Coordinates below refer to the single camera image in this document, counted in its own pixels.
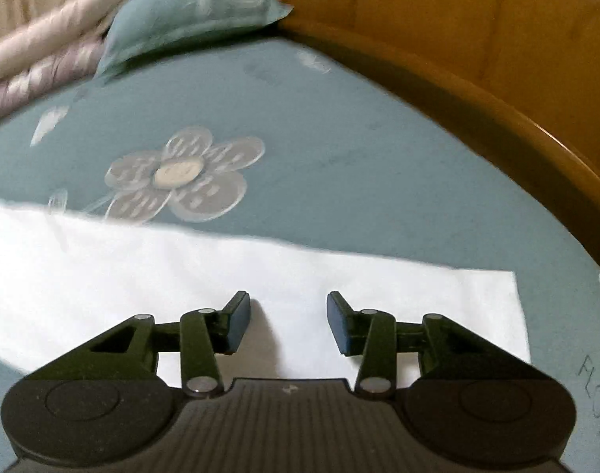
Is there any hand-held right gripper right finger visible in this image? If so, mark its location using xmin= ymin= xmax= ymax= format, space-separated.
xmin=326 ymin=291 xmax=559 ymax=399

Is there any wooden headboard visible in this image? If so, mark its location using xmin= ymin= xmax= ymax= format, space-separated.
xmin=216 ymin=0 xmax=600 ymax=277

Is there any pink floral quilt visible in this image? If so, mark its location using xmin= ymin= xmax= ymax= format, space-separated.
xmin=0 ymin=0 xmax=183 ymax=89

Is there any purple floral quilt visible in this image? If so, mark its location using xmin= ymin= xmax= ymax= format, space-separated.
xmin=0 ymin=39 xmax=108 ymax=119

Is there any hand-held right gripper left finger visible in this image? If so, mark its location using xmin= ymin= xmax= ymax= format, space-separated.
xmin=21 ymin=290 xmax=252 ymax=399

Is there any teal floral pillow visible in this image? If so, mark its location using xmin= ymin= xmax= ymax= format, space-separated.
xmin=97 ymin=0 xmax=293 ymax=77

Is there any teal floral bed sheet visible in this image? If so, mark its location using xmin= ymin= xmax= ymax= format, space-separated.
xmin=0 ymin=34 xmax=600 ymax=454

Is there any white printed shirt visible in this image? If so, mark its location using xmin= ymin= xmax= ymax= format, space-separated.
xmin=0 ymin=199 xmax=532 ymax=380

